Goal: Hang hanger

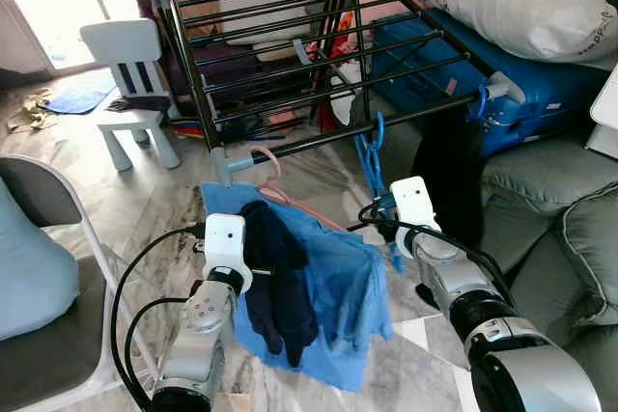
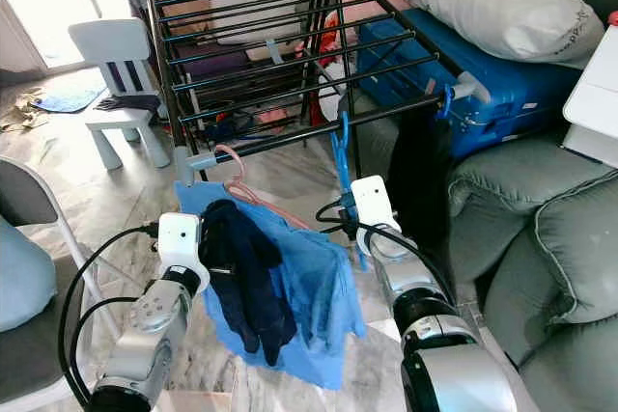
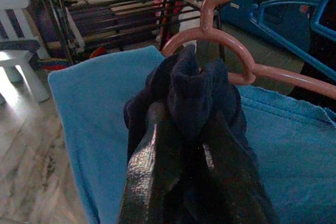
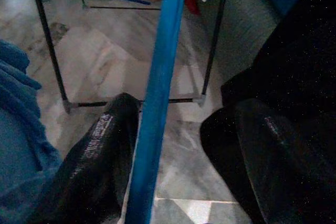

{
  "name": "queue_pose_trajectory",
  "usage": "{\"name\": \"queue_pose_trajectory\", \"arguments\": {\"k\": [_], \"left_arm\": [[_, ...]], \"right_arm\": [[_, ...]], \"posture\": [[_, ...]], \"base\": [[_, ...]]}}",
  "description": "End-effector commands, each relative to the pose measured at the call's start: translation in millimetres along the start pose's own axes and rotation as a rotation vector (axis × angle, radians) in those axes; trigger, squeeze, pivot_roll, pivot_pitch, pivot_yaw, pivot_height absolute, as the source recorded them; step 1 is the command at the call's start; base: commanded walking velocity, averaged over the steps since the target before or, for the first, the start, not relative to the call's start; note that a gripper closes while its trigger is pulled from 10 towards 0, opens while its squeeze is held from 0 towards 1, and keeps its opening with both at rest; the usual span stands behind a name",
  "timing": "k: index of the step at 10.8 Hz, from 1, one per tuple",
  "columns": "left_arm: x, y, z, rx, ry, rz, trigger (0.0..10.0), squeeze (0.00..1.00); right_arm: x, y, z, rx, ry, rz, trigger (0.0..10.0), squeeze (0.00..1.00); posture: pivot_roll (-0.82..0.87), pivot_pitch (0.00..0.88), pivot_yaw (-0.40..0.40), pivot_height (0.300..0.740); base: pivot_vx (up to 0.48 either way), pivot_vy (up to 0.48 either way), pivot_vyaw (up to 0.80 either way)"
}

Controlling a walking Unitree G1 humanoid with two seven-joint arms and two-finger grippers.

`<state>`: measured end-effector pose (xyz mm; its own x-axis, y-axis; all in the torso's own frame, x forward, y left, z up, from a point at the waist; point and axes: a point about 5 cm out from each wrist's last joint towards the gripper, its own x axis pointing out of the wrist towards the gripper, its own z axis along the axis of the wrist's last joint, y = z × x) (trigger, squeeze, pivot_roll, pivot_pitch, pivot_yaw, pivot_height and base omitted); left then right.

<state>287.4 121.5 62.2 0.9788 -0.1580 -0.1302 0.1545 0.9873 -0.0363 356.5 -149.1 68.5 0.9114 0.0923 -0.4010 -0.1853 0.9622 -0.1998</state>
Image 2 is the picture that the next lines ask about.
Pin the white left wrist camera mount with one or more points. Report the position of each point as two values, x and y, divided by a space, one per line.
183 243

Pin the navy blue garment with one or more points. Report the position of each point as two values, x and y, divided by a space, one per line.
246 287

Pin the beige floor cloth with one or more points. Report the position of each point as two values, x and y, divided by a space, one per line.
21 115

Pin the grey white pillow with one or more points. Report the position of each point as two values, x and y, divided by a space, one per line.
492 7

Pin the light blue child chair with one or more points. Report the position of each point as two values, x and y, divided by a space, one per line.
108 41

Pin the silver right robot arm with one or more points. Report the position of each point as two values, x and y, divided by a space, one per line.
454 378

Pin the black metal drying rack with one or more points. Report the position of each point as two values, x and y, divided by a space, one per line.
196 163

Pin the grey green leather sofa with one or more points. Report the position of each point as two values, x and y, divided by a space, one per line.
521 229

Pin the blue floor mat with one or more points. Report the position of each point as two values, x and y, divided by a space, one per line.
68 101

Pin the blue hard suitcase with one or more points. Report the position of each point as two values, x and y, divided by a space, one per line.
521 94

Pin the pink red hanger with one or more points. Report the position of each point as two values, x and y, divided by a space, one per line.
256 198

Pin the blue shirt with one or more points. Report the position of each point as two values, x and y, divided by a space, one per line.
323 287

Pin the blue chair cushion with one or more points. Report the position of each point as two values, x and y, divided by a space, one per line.
24 277

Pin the black hanging garment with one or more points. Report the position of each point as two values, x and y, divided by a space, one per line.
420 171

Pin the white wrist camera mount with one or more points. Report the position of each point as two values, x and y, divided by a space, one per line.
377 205
183 243

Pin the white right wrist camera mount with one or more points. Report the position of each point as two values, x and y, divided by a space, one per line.
377 205

